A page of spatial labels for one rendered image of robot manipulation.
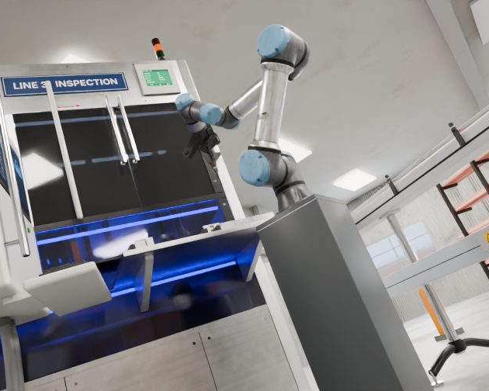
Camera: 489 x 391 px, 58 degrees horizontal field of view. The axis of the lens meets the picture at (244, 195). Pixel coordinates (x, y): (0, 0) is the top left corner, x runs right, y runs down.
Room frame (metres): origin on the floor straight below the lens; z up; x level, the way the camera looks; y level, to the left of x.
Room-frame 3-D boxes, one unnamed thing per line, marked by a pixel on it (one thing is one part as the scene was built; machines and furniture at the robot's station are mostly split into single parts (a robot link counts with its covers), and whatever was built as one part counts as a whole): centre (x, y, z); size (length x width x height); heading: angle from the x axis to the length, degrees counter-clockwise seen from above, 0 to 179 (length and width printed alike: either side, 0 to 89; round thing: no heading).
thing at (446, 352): (2.38, -0.70, 0.07); 0.50 x 0.08 x 0.14; 119
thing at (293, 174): (1.50, -0.16, 0.96); 0.13 x 0.12 x 0.14; 146
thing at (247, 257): (1.94, 0.06, 0.80); 0.34 x 0.03 x 0.13; 29
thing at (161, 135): (2.03, 0.29, 1.51); 0.43 x 0.01 x 0.59; 119
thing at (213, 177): (2.11, 0.11, 1.40); 0.05 x 0.01 x 0.80; 119
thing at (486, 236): (1.89, -0.90, 0.50); 0.12 x 0.05 x 0.09; 29
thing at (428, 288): (2.38, -0.70, 0.46); 0.09 x 0.09 x 0.77; 29
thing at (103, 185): (1.81, 0.68, 1.51); 0.47 x 0.01 x 0.59; 119
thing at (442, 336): (4.09, -1.19, 0.28); 0.25 x 0.24 x 0.55; 62
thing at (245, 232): (1.83, 0.28, 0.87); 0.70 x 0.48 x 0.02; 119
